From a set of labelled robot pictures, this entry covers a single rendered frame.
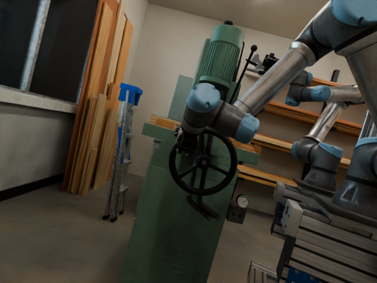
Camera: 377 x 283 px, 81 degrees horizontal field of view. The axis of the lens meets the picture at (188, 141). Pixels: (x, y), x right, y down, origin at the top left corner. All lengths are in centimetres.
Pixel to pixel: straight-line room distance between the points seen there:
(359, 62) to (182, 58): 322
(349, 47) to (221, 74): 68
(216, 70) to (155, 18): 291
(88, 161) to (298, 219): 209
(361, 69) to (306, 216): 44
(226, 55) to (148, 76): 261
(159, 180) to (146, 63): 290
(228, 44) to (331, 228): 94
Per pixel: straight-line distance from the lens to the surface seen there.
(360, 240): 86
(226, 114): 56
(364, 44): 70
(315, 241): 84
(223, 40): 128
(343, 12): 68
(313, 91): 122
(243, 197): 113
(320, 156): 133
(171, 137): 109
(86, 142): 244
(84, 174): 250
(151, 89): 370
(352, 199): 86
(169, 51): 381
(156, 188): 113
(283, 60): 76
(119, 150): 195
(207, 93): 55
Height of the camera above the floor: 92
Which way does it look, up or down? 3 degrees down
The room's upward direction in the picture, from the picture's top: 16 degrees clockwise
